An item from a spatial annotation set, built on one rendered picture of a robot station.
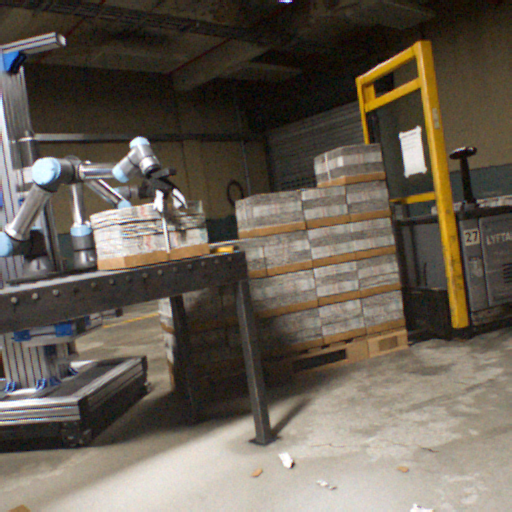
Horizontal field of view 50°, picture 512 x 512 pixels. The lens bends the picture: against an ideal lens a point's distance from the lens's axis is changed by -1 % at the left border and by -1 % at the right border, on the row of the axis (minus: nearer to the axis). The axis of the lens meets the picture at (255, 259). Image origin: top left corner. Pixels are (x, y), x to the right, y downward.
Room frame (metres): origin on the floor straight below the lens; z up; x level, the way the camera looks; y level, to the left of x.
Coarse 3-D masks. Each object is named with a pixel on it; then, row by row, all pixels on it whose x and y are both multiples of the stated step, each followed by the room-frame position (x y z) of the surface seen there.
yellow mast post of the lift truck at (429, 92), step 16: (416, 48) 3.35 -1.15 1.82; (432, 64) 3.34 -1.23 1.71; (432, 80) 3.34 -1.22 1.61; (432, 96) 3.33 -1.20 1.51; (432, 112) 3.33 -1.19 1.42; (432, 128) 3.32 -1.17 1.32; (432, 144) 3.33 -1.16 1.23; (432, 160) 3.35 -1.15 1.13; (432, 176) 3.39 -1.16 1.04; (448, 176) 3.34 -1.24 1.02; (448, 192) 3.34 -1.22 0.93; (448, 208) 3.33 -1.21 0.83; (448, 224) 3.33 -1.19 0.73; (448, 240) 3.32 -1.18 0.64; (448, 256) 3.32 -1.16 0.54; (448, 272) 3.34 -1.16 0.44; (448, 288) 3.36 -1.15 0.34; (464, 304) 3.34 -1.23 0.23; (464, 320) 3.34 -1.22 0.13
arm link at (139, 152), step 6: (138, 138) 2.22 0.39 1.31; (144, 138) 2.24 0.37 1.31; (132, 144) 2.22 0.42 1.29; (138, 144) 2.20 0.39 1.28; (144, 144) 2.21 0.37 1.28; (132, 150) 2.22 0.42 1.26; (138, 150) 2.20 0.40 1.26; (144, 150) 2.19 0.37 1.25; (150, 150) 2.21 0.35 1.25; (132, 156) 2.21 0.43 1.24; (138, 156) 2.19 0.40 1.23; (144, 156) 2.18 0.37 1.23; (150, 156) 2.19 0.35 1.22; (138, 162) 2.21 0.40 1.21
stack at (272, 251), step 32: (256, 256) 3.10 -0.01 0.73; (288, 256) 3.17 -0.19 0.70; (320, 256) 3.23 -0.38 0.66; (224, 288) 3.02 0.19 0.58; (256, 288) 3.08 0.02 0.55; (288, 288) 3.15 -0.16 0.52; (320, 288) 3.22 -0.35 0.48; (352, 288) 3.29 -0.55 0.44; (192, 320) 2.95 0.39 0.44; (256, 320) 3.08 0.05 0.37; (288, 320) 3.14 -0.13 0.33; (320, 320) 3.21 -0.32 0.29; (352, 320) 3.29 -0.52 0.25; (192, 352) 2.95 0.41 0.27; (224, 352) 3.01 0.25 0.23; (320, 352) 3.20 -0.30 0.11; (352, 352) 3.27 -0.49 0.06; (224, 384) 3.13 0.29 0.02
